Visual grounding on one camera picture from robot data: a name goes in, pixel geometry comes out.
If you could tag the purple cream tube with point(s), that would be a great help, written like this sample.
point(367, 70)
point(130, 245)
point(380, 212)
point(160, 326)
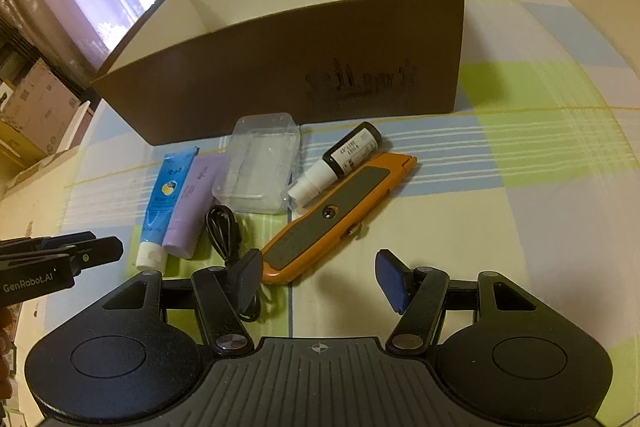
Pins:
point(192, 197)

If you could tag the orange utility knife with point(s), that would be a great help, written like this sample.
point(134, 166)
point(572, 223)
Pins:
point(320, 217)

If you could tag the brown cardboard storage box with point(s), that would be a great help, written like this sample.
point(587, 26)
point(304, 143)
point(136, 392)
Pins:
point(225, 92)

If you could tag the blue cream tube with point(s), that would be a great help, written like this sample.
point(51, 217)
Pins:
point(160, 202)

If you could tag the brown cardboard carton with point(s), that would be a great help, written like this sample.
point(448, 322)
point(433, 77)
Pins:
point(35, 102)

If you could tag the plaid bed sheet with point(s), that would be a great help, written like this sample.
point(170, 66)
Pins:
point(525, 157)

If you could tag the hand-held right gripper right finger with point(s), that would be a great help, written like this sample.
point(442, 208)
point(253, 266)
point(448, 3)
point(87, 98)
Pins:
point(392, 279)

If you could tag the dark spray bottle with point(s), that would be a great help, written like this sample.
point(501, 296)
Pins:
point(350, 152)

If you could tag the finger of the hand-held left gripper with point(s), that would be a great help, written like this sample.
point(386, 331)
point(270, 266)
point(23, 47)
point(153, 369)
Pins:
point(60, 241)
point(100, 252)

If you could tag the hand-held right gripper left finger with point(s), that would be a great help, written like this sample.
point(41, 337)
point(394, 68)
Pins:
point(247, 277)

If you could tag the clear plastic case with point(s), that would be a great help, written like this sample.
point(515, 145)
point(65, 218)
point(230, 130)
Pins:
point(255, 167)

